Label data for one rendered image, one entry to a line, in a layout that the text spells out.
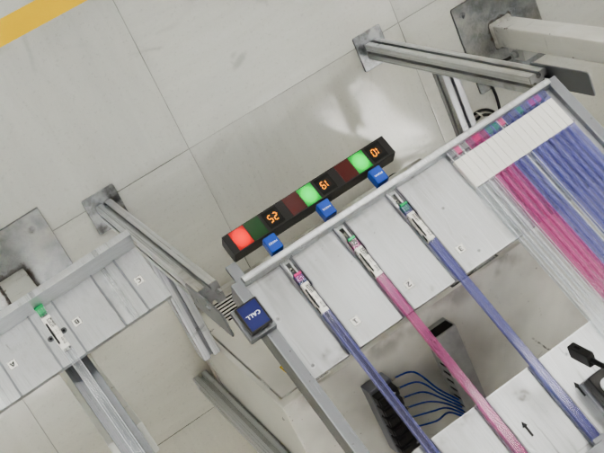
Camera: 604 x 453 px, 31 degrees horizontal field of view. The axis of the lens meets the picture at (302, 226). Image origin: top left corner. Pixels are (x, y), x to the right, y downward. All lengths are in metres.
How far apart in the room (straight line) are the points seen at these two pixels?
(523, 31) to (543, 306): 0.75
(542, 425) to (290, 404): 0.49
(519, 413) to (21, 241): 1.15
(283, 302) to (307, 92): 0.89
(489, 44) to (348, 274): 1.15
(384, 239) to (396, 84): 0.91
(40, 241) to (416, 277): 0.93
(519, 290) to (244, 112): 0.76
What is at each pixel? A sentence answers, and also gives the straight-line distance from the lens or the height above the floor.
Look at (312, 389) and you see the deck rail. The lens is 1.69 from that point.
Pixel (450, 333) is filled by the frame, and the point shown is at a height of 0.66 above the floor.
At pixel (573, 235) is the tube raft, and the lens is 1.85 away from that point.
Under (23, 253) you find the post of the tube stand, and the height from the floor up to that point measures 0.01.
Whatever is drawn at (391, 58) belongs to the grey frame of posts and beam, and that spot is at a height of 0.12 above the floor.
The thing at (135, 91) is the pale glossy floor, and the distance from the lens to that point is 2.38.
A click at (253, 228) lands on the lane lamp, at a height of 0.66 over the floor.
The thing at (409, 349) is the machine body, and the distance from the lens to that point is 2.08.
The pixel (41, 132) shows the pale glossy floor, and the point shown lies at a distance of 2.34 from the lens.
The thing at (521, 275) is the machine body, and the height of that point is 0.62.
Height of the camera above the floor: 2.25
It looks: 60 degrees down
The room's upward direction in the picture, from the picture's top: 119 degrees clockwise
